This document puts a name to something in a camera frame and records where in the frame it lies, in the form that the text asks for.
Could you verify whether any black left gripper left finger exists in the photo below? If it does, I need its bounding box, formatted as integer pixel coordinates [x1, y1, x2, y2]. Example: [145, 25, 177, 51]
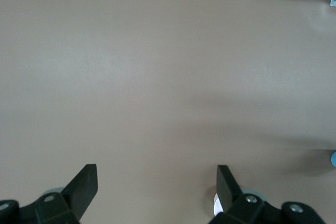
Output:
[0, 164, 99, 224]

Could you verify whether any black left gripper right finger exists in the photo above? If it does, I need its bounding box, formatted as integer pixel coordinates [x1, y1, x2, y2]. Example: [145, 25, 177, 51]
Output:
[208, 165, 328, 224]

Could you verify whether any pink bowl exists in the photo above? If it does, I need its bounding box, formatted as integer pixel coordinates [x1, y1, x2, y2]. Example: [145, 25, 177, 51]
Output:
[213, 193, 224, 216]

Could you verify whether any brown table cover mat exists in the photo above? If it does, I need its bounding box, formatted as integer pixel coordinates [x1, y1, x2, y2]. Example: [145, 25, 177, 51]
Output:
[0, 0, 336, 224]

